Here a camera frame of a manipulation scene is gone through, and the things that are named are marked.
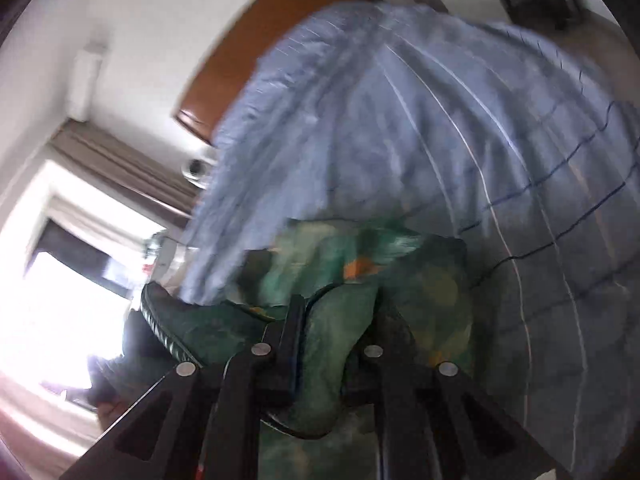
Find green patterned silk jacket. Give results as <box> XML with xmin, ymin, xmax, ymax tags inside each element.
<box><xmin>139</xmin><ymin>216</ymin><xmax>476</xmax><ymax>480</ymax></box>

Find white air conditioner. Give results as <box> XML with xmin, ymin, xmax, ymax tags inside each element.
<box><xmin>65</xmin><ymin>41</ymin><xmax>107</xmax><ymax>122</ymax></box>

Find white round fan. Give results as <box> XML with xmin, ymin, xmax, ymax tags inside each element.
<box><xmin>181</xmin><ymin>158</ymin><xmax>213</xmax><ymax>190</ymax></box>

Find wooden headboard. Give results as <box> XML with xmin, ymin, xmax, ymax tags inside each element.
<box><xmin>174</xmin><ymin>0</ymin><xmax>348</xmax><ymax>142</ymax></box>

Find beige curtain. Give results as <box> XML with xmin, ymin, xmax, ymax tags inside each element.
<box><xmin>50</xmin><ymin>119</ymin><xmax>198</xmax><ymax>228</ymax></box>

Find blue checked duvet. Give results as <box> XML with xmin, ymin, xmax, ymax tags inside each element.
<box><xmin>181</xmin><ymin>2</ymin><xmax>639</xmax><ymax>479</ymax></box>

